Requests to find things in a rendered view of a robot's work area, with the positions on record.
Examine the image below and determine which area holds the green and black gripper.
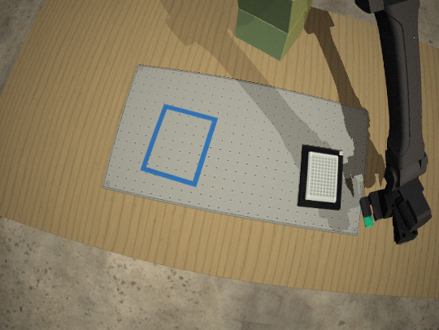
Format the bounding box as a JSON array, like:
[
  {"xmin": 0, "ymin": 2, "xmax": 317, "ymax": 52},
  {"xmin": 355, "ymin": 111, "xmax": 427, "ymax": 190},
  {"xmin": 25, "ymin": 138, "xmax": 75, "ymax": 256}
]
[{"xmin": 359, "ymin": 186, "xmax": 400, "ymax": 228}]

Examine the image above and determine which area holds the blue tape outline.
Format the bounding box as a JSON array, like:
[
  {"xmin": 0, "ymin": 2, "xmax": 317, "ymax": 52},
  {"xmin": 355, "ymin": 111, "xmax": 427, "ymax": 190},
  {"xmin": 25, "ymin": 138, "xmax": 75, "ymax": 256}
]
[{"xmin": 141, "ymin": 104, "xmax": 218, "ymax": 187}]

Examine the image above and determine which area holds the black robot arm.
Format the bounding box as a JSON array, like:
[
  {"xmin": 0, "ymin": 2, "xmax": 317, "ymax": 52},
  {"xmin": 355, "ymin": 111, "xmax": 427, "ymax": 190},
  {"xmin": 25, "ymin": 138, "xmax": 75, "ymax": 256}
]
[{"xmin": 354, "ymin": 0, "xmax": 432, "ymax": 245}]

